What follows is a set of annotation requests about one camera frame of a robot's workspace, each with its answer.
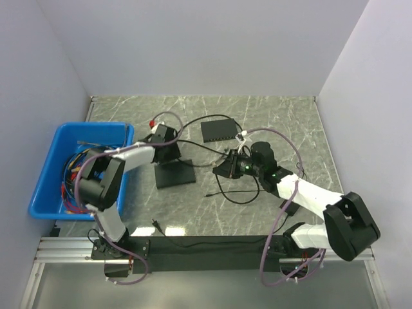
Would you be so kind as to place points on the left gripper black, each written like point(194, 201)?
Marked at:
point(175, 154)

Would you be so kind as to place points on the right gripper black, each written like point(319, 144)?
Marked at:
point(229, 167)

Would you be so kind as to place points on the black network switch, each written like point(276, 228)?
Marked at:
point(216, 130)
point(176, 173)

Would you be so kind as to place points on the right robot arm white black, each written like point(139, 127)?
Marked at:
point(348, 228)

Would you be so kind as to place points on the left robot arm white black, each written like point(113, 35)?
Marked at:
point(98, 182)

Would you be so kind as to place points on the blue plastic bin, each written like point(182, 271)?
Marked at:
point(69, 139)

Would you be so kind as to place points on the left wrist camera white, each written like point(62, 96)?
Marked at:
point(154, 124)

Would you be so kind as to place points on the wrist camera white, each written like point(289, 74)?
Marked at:
point(154, 124)
point(243, 138)

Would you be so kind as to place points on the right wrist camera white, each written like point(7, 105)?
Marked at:
point(243, 138)

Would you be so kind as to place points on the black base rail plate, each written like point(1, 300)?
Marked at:
point(199, 253)

